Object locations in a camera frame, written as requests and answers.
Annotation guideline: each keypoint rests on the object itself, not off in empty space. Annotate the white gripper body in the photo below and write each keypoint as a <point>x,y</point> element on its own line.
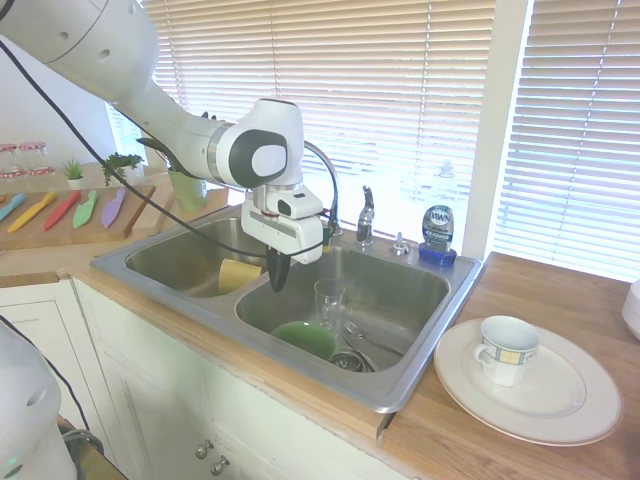
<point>285,235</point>

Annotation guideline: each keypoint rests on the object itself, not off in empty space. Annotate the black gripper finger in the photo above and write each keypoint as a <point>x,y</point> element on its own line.
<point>285,267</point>
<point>274,272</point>

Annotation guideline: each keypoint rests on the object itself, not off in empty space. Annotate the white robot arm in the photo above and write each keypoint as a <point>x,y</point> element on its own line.
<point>150,100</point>

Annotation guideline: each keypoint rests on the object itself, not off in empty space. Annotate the chrome curved faucet spout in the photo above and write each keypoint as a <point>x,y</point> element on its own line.
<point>330,170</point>

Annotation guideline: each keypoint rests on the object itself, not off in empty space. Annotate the chrome faucet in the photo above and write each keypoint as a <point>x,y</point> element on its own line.
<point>367,215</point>

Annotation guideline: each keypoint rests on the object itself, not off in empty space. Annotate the yellow sponge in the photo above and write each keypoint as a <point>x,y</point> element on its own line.
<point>237,275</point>

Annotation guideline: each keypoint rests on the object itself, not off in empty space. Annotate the clear drinking glass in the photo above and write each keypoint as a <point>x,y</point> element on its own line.
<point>329,305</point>

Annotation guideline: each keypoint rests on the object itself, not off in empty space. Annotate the green ceramic bowl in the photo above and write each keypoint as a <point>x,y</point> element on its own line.
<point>305,337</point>

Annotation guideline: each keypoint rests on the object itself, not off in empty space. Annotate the silver table knife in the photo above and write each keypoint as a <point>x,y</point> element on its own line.
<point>357,345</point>

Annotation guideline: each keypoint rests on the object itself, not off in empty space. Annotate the green utensil holder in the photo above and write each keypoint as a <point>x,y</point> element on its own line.
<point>187,192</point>

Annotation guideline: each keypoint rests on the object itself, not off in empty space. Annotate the silver fork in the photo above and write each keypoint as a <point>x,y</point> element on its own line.
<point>367,335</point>

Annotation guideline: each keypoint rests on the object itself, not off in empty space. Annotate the slotted sink drain strainer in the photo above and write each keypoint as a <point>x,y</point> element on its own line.
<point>350,361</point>

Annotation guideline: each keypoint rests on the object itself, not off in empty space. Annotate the chrome sink sprayer cap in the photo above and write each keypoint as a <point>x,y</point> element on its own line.
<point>400,245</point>

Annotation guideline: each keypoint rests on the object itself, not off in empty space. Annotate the stainless steel double sink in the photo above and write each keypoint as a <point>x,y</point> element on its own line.
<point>400,295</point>

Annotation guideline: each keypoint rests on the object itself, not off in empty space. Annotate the blue dish soap bottle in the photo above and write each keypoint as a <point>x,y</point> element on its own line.
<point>437,230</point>

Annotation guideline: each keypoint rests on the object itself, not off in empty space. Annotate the white kitchen cabinet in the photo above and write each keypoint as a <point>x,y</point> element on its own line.
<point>150,390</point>

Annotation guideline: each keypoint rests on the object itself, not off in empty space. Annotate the purple plastic knife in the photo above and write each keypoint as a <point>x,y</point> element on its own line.
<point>113,207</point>

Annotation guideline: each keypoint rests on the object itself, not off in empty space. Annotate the trailing green potted plant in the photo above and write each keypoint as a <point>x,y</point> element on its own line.
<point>122,162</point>

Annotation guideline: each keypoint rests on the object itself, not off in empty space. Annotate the wide white window blind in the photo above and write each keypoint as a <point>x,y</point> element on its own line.
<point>375,75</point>

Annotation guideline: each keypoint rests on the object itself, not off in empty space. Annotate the metal cabinet knob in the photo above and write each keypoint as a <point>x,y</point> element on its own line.
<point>203,449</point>
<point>219,466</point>

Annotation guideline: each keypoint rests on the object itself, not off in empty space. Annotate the green plastic knife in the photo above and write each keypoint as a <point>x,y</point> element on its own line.
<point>85,210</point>

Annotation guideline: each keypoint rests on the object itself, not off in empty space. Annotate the wooden cutting board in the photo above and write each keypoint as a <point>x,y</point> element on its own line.
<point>60,235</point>

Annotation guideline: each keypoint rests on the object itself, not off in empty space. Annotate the small plant in white pot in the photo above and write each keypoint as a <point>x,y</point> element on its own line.
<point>75,175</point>

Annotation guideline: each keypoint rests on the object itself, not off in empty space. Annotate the red plastic knife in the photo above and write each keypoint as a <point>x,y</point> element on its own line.
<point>62,210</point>

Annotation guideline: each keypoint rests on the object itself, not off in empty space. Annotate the white patterned tea cup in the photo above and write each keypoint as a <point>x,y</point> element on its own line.
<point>505,355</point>

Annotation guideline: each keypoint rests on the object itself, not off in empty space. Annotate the yellow plastic knife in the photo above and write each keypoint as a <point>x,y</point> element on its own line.
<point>32,212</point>

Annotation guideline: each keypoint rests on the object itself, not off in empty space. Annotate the glass jar with red lid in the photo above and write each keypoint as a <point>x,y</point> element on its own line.
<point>10,160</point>
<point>37,157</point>

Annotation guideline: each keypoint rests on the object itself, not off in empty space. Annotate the cyan plastic knife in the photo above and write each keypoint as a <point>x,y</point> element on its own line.
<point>10,207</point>

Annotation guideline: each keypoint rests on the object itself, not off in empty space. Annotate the white dinner plate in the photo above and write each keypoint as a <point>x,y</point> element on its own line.
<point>550,400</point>

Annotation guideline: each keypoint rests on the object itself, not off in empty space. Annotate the narrow white window blind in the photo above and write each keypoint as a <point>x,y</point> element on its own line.
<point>575,125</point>

